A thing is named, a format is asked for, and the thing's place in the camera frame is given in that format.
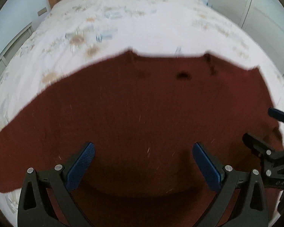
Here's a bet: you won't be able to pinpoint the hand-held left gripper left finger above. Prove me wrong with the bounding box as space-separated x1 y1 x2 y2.
17 141 96 227

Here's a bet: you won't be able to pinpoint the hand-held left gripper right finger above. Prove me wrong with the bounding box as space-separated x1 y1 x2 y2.
192 142 269 227

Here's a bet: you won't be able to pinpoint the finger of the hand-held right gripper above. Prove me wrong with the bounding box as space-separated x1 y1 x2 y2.
268 107 284 125
242 133 284 190

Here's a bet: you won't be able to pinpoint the maroon knit sweater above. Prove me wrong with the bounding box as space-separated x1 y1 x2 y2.
0 50 284 227

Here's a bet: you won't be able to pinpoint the white wardrobe doors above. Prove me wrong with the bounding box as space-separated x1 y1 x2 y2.
208 0 284 76

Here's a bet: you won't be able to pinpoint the white floral bed sheet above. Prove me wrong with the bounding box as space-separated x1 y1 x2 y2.
0 0 284 227

